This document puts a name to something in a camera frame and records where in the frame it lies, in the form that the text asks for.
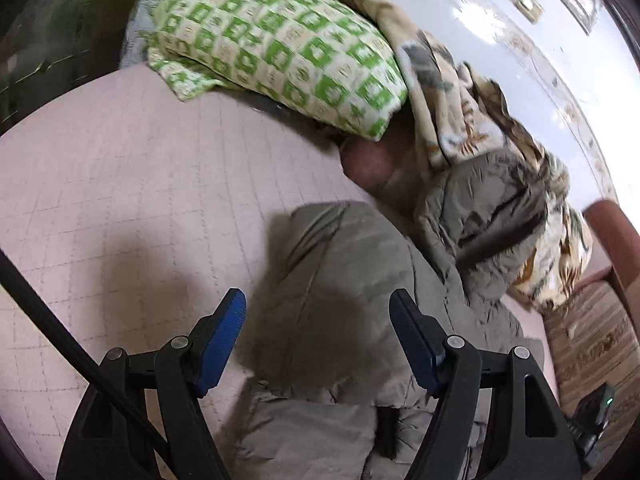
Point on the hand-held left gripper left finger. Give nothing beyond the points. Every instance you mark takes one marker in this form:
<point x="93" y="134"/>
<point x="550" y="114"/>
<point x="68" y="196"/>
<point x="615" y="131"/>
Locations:
<point x="222" y="340"/>

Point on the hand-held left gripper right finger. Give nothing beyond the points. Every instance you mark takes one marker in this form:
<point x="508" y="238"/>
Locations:
<point x="412" y="340"/>

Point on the olive grey padded jacket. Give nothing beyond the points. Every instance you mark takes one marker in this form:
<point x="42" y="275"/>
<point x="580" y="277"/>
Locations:
<point x="340" y="280"/>

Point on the pinkish brown cushion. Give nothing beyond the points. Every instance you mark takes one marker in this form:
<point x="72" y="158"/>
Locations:
<point x="370" y="165"/>

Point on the pink quilted bed sheet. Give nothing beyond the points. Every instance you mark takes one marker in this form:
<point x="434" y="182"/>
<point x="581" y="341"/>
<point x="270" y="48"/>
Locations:
<point x="125" y="185"/>

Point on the reddish brown upholstered furniture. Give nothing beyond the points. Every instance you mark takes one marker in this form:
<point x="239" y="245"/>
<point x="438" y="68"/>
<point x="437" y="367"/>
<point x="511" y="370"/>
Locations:
<point x="607" y="230"/>

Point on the leaf print fleece blanket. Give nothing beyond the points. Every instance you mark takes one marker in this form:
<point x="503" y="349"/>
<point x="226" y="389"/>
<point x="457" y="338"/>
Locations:
<point x="450" y="110"/>

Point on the green checked pillow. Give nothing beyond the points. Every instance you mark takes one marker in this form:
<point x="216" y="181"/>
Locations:
<point x="280" y="45"/>

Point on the dark glass window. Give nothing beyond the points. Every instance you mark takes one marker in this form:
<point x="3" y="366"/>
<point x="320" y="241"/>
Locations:
<point x="45" y="35"/>

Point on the beige wall switch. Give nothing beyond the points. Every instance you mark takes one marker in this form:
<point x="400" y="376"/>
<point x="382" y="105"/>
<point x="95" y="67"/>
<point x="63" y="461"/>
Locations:
<point x="530" y="5"/>

